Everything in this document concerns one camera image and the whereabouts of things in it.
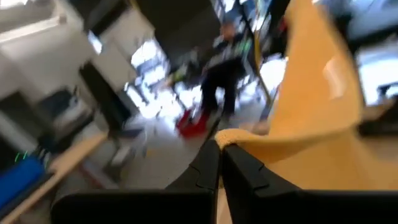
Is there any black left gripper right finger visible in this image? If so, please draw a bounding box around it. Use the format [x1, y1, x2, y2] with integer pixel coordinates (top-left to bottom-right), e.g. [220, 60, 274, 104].
[221, 144, 398, 224]

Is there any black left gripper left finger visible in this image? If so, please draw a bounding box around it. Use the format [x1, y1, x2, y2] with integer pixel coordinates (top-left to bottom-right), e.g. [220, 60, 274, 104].
[51, 139, 221, 224]

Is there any mustard yellow towel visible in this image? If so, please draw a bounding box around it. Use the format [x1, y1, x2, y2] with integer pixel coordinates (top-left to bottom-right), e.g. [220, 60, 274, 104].
[214, 0, 398, 224]

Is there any wooden top work table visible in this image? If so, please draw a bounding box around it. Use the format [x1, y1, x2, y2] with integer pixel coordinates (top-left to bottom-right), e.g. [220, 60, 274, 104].
[0, 132, 109, 224]

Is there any red plastic bin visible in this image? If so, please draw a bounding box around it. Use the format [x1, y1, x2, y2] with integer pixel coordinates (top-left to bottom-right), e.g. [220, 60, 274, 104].
[175, 108, 211, 139]

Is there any blue board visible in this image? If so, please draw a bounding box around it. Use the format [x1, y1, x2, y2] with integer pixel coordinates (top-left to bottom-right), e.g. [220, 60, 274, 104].
[0, 155, 46, 208]

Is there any person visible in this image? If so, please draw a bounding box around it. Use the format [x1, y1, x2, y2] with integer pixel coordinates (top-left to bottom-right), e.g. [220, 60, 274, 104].
[200, 21, 249, 118]

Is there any yellow cable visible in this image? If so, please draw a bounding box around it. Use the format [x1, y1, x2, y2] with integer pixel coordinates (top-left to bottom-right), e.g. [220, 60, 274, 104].
[253, 0, 274, 106]

